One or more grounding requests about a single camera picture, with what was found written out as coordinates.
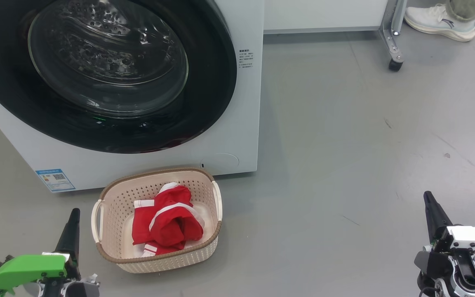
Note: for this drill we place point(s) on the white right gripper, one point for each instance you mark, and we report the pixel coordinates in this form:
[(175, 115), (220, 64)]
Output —
[(474, 241)]

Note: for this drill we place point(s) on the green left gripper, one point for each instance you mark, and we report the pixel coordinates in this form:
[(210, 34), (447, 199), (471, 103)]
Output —
[(27, 268)]

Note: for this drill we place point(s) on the red and white garment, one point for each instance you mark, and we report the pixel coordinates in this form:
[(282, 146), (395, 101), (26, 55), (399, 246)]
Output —
[(171, 222)]

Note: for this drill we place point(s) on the black glass washer door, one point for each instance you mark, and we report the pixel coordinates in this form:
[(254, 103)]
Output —
[(212, 95)]

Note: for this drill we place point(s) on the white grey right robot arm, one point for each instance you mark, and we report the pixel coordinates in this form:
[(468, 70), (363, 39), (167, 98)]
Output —
[(468, 284)]

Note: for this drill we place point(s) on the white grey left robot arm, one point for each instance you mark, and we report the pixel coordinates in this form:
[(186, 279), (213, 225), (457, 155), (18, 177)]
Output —
[(76, 288)]

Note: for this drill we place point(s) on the cream perforated laundry basket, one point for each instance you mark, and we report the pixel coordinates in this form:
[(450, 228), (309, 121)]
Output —
[(118, 206)]

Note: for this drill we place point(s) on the white front-load washing machine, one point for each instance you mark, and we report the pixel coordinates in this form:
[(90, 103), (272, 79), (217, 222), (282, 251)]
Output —
[(245, 123)]

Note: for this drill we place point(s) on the blue energy label sticker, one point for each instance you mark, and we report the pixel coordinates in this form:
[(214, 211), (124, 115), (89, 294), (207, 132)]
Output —
[(56, 179)]

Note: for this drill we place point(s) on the metal panel leg with caster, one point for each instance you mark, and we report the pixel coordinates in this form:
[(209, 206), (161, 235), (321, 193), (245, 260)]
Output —
[(392, 41)]

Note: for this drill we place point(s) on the white sneaker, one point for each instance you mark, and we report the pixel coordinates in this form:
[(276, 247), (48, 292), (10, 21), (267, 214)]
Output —
[(435, 20)]

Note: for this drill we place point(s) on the grey-green trouser leg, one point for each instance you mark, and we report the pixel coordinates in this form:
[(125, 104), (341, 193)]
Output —
[(464, 8)]

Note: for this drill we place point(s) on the white partition panel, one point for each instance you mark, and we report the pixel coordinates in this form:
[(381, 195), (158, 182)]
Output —
[(324, 14)]

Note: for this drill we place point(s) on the small printed text label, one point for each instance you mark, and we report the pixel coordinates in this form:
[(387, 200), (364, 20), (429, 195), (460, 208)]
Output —
[(246, 59)]

